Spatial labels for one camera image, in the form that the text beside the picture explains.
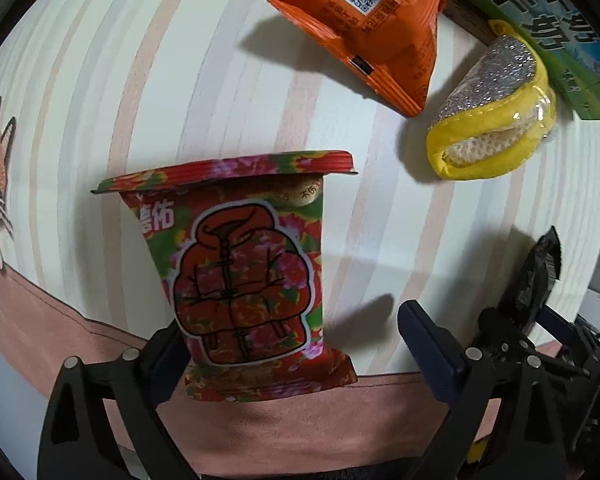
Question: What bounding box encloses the red floral snack packet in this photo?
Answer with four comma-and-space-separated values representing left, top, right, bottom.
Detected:
97, 150, 356, 402

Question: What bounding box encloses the yellow glitter sponge pouch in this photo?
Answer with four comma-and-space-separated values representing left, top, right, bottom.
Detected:
426, 20, 557, 181

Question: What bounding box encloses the orange snack packet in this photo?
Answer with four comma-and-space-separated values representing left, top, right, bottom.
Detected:
266, 0, 445, 117

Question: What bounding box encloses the black snack packet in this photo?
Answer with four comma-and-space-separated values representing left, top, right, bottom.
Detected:
496, 226, 562, 336

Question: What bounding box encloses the cardboard milk box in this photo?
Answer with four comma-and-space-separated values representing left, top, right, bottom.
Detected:
463, 0, 600, 120

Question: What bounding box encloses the striped cat tablecloth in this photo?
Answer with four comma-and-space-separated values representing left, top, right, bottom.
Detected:
0, 0, 600, 479

